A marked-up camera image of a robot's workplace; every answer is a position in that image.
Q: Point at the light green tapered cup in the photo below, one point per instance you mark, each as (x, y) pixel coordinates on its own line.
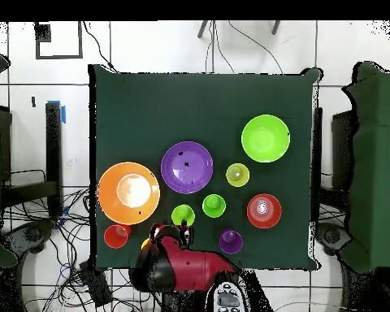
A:
(182, 213)

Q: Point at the orange-red cup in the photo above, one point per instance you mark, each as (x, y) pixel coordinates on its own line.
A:
(115, 239)

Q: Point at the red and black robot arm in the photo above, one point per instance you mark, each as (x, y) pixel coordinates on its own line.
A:
(195, 266)

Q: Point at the green stepped cup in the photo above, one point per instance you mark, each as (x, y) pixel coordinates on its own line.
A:
(214, 205)

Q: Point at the yellow-orange stepped cup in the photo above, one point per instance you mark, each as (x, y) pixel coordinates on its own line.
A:
(145, 243)

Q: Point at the purple bowl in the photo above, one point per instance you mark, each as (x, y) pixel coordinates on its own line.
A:
(187, 175)

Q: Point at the purple cup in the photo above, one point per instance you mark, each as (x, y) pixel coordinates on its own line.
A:
(230, 241)

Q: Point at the yellow tapered cup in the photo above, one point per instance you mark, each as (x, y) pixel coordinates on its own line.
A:
(238, 175)

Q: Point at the large yellow-orange bowl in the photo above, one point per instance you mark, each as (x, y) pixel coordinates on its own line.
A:
(107, 195)

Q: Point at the orange-red bowl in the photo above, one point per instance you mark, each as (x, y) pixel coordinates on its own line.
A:
(273, 211)

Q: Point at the black power strip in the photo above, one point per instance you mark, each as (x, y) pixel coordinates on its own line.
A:
(96, 286)

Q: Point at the dark green tablecloth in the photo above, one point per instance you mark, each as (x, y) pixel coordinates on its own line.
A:
(149, 113)

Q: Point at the green bowl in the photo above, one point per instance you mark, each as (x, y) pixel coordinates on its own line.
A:
(266, 138)

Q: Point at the grey office chair base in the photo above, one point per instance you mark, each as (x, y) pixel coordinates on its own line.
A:
(331, 235)

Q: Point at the black stand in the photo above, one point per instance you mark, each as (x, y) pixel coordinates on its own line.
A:
(53, 146)

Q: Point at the dark office chair base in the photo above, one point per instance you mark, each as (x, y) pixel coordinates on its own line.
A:
(32, 234)

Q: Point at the blue tape strip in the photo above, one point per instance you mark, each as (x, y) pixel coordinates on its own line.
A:
(63, 115)

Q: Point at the black box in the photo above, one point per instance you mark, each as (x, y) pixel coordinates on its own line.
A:
(343, 146)

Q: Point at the grey tripod leg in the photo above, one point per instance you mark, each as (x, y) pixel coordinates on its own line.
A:
(275, 27)
(202, 30)

